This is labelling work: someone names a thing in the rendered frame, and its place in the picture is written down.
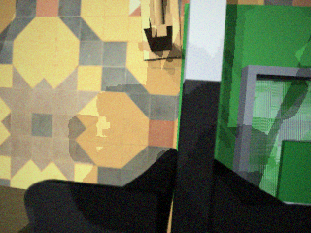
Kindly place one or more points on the green mat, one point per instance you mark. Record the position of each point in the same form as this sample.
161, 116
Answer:
270, 35

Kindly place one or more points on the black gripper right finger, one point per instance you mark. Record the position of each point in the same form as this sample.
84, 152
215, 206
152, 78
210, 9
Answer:
237, 206

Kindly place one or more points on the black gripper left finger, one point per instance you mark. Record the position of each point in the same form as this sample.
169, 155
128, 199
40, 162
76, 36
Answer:
141, 206

